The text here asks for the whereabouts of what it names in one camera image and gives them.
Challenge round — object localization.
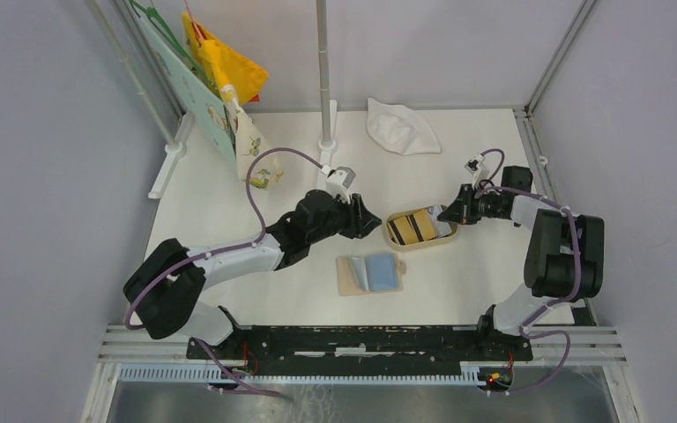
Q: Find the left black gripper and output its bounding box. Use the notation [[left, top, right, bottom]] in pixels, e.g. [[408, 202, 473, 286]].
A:
[[308, 189, 382, 245]]

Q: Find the white card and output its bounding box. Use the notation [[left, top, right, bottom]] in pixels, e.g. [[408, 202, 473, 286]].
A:
[[426, 205, 454, 240]]

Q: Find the beige oval tray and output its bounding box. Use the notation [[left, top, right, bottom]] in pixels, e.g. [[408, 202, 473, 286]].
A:
[[383, 204, 458, 252]]

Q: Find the gold striped card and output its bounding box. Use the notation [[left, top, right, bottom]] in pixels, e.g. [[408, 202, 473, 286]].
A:
[[387, 209, 438, 246]]

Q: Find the beige card holder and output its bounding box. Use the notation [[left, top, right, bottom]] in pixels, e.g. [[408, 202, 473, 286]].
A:
[[336, 253, 406, 297]]

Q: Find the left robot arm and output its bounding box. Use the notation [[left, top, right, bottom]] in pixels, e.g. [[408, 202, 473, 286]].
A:
[[123, 189, 382, 360]]

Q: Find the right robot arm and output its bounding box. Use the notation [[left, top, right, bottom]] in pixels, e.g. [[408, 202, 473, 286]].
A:
[[437, 166, 605, 360]]

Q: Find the white pole base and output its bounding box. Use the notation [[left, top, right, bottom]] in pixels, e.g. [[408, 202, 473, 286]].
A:
[[318, 99, 338, 166]]

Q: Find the white crumpled cloth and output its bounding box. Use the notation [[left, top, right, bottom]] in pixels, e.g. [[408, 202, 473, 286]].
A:
[[366, 97, 442, 156]]

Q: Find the white printed hanging cloth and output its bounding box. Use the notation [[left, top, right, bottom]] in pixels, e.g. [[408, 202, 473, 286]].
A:
[[221, 84, 284, 189]]

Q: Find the white left rack foot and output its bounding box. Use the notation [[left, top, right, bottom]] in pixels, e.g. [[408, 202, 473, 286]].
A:
[[147, 112, 196, 200]]

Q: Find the teal printed hanging cloth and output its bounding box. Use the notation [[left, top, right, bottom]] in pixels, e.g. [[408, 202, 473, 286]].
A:
[[130, 1, 236, 166]]

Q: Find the yellow hanging cloth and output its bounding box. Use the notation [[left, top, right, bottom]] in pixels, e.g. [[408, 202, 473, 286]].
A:
[[182, 10, 269, 105]]

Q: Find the grey vertical pole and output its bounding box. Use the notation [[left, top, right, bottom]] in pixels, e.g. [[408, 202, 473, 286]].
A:
[[316, 0, 334, 151]]

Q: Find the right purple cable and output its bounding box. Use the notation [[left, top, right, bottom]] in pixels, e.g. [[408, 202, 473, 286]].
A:
[[473, 148, 585, 396]]

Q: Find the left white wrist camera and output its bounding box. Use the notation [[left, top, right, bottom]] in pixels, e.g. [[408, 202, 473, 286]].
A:
[[321, 165, 356, 204]]

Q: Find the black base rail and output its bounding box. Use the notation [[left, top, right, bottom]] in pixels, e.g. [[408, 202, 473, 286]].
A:
[[211, 325, 533, 377]]

